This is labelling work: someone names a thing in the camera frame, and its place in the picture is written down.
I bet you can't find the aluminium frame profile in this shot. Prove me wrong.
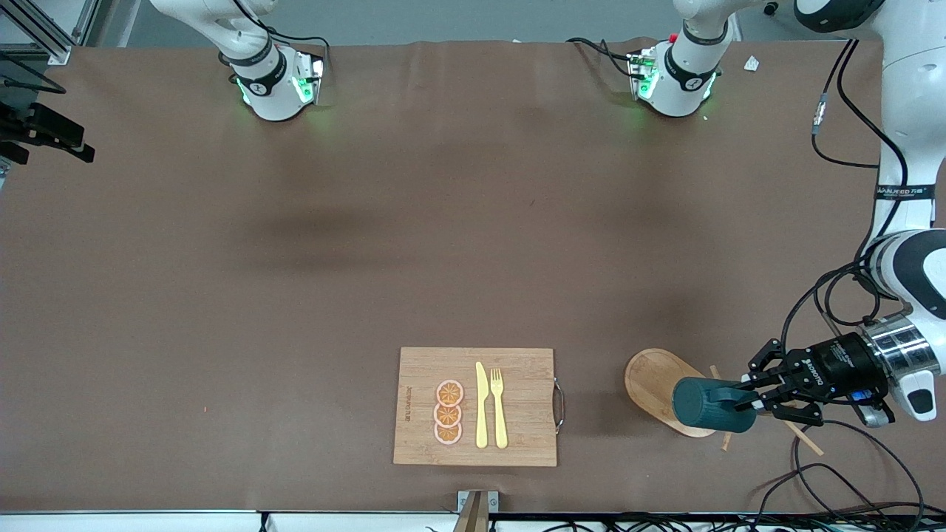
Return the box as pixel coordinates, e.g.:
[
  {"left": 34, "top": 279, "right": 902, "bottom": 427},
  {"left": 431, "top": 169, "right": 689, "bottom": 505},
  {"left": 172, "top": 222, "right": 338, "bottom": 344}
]
[{"left": 0, "top": 0, "right": 119, "bottom": 66}]

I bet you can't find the black looped table cable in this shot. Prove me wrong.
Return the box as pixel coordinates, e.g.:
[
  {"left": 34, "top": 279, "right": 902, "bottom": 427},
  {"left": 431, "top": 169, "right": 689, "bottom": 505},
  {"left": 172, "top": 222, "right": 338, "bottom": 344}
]
[
  {"left": 754, "top": 463, "right": 895, "bottom": 518},
  {"left": 792, "top": 420, "right": 926, "bottom": 518}
]

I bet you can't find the black cable bundle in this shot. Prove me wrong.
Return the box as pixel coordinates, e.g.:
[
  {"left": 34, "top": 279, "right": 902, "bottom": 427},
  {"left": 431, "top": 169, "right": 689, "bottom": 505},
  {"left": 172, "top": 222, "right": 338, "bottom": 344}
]
[{"left": 425, "top": 512, "right": 946, "bottom": 532}]

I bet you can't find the black base cable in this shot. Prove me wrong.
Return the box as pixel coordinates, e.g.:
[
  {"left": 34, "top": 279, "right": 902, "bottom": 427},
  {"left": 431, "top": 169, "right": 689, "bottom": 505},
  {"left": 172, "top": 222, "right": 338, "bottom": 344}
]
[
  {"left": 262, "top": 28, "right": 331, "bottom": 60},
  {"left": 566, "top": 37, "right": 638, "bottom": 78}
]

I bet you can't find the white table edge rail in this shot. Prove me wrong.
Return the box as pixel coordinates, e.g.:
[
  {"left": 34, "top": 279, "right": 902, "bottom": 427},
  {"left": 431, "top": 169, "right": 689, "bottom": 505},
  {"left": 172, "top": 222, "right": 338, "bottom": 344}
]
[{"left": 0, "top": 510, "right": 459, "bottom": 532}]

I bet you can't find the yellow plastic knife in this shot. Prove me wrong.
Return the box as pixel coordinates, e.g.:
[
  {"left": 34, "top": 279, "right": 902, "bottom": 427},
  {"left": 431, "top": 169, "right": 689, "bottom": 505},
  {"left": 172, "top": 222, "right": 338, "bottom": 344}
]
[{"left": 475, "top": 361, "right": 489, "bottom": 449}]

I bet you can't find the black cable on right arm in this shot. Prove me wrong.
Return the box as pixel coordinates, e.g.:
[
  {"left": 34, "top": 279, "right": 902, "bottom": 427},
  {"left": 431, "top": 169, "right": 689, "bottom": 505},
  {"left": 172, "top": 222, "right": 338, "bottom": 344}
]
[{"left": 0, "top": 52, "right": 67, "bottom": 95}]

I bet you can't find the teal cup with yellow inside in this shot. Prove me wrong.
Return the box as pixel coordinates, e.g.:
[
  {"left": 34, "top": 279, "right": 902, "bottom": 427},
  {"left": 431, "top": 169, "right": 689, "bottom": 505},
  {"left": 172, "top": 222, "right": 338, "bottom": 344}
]
[{"left": 672, "top": 376, "right": 760, "bottom": 434}]

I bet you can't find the brown table mat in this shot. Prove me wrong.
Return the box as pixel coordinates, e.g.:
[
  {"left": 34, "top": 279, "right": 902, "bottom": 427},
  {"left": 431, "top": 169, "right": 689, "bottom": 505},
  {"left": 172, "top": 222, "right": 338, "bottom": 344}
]
[{"left": 0, "top": 38, "right": 946, "bottom": 514}]

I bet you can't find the wooden cup rack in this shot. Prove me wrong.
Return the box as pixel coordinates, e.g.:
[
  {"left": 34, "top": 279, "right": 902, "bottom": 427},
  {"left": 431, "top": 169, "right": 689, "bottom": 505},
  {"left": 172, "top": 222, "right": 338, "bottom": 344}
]
[{"left": 624, "top": 348, "right": 825, "bottom": 457}]

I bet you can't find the black left base cable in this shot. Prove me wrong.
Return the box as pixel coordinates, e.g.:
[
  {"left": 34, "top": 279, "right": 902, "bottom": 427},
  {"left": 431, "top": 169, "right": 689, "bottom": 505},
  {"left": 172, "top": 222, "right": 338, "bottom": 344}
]
[{"left": 566, "top": 37, "right": 638, "bottom": 78}]

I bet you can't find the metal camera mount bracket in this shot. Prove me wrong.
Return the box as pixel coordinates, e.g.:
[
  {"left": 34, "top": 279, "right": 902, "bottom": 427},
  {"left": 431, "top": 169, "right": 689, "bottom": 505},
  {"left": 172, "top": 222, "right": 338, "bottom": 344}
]
[{"left": 452, "top": 490, "right": 500, "bottom": 532}]

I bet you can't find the yellow plastic fork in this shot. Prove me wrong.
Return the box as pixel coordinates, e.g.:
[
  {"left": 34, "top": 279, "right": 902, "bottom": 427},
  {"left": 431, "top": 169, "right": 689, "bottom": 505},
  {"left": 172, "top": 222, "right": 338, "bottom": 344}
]
[{"left": 490, "top": 368, "right": 509, "bottom": 450}]

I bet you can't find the black right base cable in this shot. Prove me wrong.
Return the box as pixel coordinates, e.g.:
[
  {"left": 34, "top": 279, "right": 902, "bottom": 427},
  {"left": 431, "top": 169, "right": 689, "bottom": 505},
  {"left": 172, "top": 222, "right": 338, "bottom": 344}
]
[{"left": 262, "top": 28, "right": 331, "bottom": 60}]

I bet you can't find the bamboo cutting board with handle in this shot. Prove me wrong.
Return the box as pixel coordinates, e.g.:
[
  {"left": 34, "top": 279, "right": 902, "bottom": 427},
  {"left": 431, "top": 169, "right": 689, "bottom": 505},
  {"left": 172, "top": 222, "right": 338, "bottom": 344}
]
[{"left": 392, "top": 347, "right": 567, "bottom": 468}]

